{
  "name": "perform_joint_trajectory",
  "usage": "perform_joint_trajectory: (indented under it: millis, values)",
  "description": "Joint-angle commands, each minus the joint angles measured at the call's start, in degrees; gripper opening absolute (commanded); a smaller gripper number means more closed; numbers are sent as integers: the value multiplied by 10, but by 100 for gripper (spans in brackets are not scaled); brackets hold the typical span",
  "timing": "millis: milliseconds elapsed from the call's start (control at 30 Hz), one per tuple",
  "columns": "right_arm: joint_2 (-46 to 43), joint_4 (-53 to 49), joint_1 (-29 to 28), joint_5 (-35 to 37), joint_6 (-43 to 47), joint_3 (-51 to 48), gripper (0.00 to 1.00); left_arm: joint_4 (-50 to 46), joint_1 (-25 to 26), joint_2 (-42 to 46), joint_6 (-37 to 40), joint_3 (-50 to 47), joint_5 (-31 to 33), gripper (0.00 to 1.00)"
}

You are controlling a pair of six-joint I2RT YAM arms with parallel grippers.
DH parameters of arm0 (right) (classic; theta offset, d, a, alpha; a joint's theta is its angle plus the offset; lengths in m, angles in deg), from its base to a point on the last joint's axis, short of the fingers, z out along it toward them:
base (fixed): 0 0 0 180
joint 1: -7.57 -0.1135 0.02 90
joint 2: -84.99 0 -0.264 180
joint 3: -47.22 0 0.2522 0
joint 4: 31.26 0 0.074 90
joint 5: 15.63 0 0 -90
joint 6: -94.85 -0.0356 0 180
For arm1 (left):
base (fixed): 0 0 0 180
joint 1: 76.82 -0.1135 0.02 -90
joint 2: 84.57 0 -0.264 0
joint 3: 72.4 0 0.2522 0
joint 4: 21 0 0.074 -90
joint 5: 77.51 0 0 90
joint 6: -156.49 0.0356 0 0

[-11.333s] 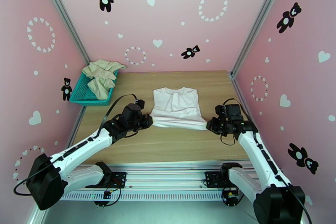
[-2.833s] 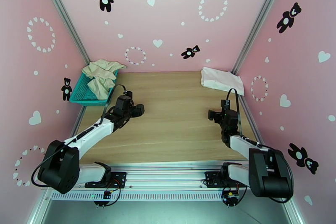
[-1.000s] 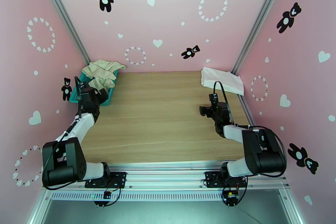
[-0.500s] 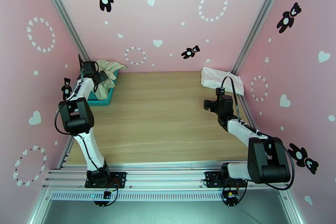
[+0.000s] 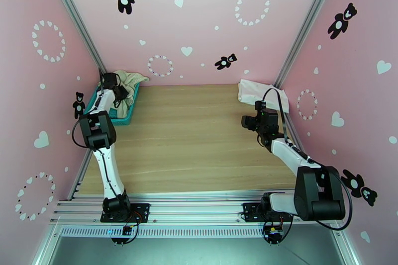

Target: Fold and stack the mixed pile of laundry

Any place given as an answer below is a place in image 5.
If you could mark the beige shorts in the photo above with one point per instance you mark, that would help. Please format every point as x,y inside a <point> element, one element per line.
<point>133,79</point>

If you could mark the white t-shirt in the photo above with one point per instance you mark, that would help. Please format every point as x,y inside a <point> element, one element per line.
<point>252,93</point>

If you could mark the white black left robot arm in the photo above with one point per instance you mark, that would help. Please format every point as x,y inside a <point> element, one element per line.
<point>107,167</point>

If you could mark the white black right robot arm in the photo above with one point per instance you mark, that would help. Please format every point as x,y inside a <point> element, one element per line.
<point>289,152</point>

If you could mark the teal plastic laundry basket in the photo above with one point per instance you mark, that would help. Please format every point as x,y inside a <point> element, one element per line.
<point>121,119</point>

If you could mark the circuit board with yellow connector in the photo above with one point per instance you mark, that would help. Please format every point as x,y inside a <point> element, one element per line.
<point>273,233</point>

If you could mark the small black circuit board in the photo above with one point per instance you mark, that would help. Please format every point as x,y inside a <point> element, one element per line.
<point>127,230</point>

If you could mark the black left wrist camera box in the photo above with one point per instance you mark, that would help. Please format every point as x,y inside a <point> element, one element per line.
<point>111,80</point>

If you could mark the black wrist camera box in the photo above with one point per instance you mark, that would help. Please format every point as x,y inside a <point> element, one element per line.
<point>260,105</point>
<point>111,80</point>

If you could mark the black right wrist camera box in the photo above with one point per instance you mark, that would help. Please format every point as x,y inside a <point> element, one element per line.
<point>260,105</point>

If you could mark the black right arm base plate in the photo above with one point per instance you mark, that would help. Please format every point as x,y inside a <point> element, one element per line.
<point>250,211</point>

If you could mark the aluminium corner post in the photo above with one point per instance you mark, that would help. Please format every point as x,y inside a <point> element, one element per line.
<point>306,21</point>
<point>74,12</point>

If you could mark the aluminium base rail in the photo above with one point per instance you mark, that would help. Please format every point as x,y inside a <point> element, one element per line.
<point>199,208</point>

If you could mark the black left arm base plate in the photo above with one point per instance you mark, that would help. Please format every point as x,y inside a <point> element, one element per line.
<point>141,211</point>

